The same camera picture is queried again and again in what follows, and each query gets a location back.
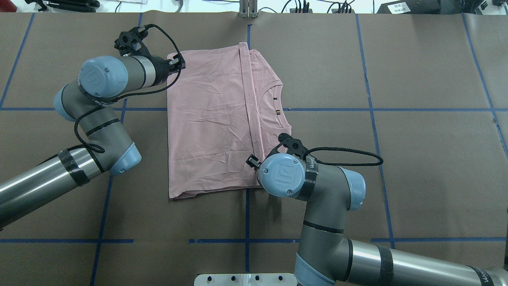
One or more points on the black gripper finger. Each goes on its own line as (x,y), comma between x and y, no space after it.
(253,162)

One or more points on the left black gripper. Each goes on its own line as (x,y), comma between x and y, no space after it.
(161,68)

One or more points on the pink Snoopy t-shirt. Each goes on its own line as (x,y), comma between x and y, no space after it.
(225,106)

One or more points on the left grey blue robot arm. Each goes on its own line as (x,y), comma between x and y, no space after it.
(105,145)

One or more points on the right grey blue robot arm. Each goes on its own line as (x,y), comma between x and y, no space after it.
(325,254)

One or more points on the black folded tripod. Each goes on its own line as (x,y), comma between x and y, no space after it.
(82,6)

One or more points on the grey box with label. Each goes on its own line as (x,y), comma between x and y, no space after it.
(410,7)

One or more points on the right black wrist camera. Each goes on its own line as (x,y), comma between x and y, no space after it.
(293,145)

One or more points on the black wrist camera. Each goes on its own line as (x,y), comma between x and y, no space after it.
(130,43)
(293,145)

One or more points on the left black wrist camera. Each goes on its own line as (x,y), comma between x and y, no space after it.
(130,43)

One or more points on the aluminium frame post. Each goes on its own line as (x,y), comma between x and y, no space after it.
(248,9)

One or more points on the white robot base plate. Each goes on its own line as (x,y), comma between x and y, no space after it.
(246,279)

